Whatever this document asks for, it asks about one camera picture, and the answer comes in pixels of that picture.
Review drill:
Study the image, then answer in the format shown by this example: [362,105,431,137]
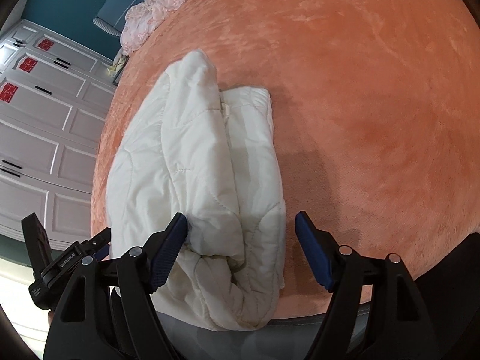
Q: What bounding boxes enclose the orange plush bed blanket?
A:
[89,0,480,318]

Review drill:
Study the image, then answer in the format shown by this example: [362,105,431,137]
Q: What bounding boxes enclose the pink crumpled bedding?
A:
[120,0,187,56]

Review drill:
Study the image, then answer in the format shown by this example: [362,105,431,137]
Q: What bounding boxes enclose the white panelled wardrobe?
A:
[0,19,116,250]

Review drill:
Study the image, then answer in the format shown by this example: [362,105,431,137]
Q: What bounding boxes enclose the white quilted padded garment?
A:
[106,49,287,331]

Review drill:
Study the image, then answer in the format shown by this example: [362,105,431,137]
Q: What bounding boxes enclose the dark bedside table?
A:
[112,72,121,86]

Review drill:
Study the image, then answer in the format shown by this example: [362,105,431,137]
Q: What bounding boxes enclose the yellow-white items on nightstand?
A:
[106,52,128,77]

